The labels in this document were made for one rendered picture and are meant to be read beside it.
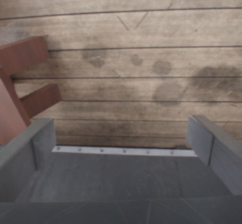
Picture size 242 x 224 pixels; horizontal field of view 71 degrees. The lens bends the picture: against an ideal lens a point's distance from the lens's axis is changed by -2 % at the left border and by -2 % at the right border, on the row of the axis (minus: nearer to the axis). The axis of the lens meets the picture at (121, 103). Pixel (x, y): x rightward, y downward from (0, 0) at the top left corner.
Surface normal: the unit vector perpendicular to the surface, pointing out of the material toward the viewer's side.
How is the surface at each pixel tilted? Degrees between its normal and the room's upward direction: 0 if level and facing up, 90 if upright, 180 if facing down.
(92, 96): 0
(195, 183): 90
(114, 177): 90
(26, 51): 54
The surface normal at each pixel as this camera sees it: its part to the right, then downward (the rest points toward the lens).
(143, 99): -0.08, 0.63
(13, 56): 0.76, 0.40
